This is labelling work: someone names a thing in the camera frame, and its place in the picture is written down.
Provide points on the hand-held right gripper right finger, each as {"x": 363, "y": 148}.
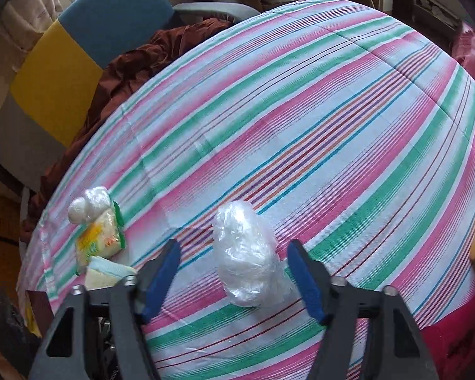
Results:
{"x": 306, "y": 285}

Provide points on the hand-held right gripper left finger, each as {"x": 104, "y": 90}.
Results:
{"x": 162, "y": 281}

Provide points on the clear plastic bag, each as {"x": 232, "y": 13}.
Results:
{"x": 245, "y": 253}

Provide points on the light blue packet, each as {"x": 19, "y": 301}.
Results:
{"x": 107, "y": 271}

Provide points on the white plastic bag ball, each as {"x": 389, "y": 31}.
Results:
{"x": 83, "y": 206}

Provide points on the dark red box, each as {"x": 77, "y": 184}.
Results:
{"x": 39, "y": 308}

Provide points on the striped blanket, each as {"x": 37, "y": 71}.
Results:
{"x": 301, "y": 126}

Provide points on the dark cloth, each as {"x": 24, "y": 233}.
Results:
{"x": 8, "y": 324}

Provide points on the red cloth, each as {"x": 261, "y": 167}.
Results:
{"x": 459, "y": 336}

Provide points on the maroon cloth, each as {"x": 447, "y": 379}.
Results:
{"x": 122, "y": 71}

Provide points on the grey yellow blue headboard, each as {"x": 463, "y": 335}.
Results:
{"x": 63, "y": 79}

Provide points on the pink towel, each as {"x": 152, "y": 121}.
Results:
{"x": 473, "y": 51}

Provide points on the beige curtain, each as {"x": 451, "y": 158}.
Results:
{"x": 31, "y": 4}

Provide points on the grey bed frame rail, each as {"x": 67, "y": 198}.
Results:
{"x": 213, "y": 8}

